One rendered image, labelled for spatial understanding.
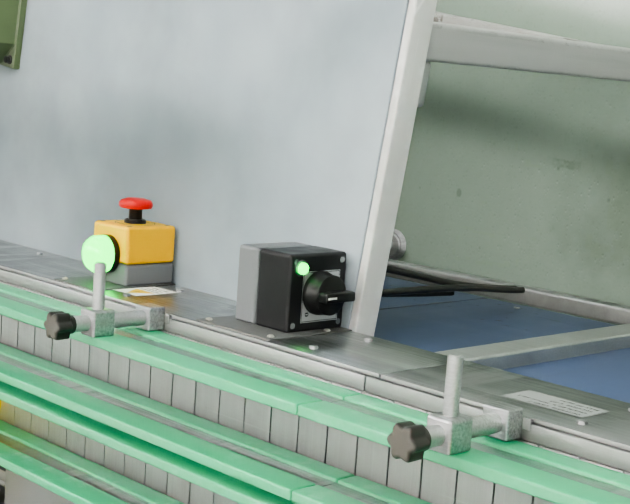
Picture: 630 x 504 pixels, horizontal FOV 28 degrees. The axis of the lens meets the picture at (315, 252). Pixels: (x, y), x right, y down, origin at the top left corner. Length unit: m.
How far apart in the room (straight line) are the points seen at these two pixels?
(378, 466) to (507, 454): 0.17
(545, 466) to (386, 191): 0.42
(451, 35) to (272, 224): 0.28
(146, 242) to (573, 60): 0.55
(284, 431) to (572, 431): 0.32
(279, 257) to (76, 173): 0.50
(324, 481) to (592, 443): 0.26
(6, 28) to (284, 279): 0.69
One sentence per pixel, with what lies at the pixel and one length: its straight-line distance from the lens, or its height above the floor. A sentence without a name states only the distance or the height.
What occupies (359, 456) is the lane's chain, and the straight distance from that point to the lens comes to 1.13.
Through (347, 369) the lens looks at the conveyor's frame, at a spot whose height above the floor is 0.87.
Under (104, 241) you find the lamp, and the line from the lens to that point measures 1.47.
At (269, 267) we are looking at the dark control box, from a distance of 1.26.
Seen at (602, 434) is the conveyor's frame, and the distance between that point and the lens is 0.98.
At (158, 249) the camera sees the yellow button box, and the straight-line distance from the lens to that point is 1.49.
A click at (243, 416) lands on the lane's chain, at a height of 0.88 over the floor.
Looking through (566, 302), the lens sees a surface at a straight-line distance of 1.74.
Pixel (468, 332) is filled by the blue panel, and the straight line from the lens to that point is 1.44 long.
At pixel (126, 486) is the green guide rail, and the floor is 0.90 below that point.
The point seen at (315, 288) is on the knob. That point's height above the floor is 0.81.
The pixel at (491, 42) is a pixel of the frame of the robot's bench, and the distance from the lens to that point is 1.41.
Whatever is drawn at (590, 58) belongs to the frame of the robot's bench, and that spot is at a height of 0.37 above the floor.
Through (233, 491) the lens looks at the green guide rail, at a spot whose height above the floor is 0.96.
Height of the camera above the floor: 1.68
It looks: 44 degrees down
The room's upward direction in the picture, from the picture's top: 93 degrees counter-clockwise
